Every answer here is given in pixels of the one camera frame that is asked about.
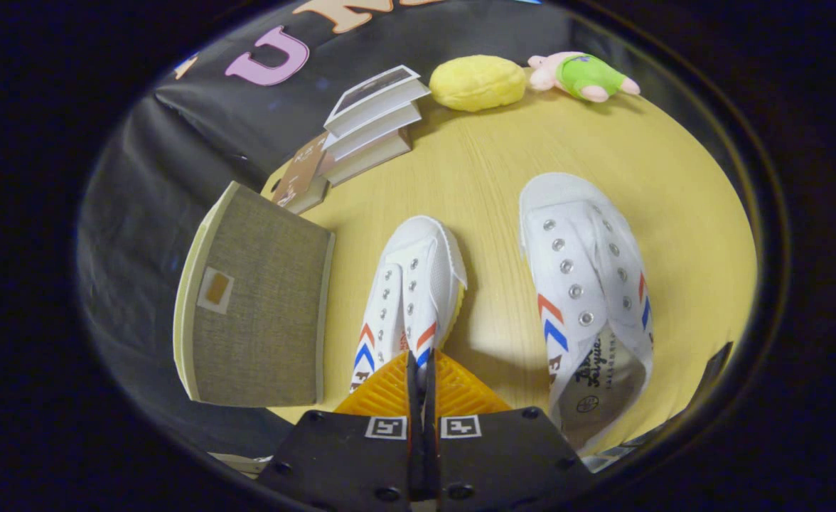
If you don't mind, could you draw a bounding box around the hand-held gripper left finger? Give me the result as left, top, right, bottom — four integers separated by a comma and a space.
257, 351, 420, 512

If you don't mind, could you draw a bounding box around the brown book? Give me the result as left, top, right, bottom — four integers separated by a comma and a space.
270, 132, 331, 215

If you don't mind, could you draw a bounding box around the grey fabric storage box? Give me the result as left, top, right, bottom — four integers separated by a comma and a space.
173, 181, 336, 408

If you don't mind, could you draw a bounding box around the white canvas shoe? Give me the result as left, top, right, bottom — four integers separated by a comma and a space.
518, 172, 655, 456
349, 215, 468, 394

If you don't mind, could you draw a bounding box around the pink and green plush toy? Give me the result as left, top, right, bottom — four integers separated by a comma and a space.
528, 51, 641, 103

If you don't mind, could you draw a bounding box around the white portrait cover book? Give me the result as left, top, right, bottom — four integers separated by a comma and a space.
323, 65, 431, 138

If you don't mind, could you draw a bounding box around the yellow plush toy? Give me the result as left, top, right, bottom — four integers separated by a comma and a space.
429, 55, 527, 112

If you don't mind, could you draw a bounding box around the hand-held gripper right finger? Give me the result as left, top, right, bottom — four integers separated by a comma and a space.
424, 349, 594, 512

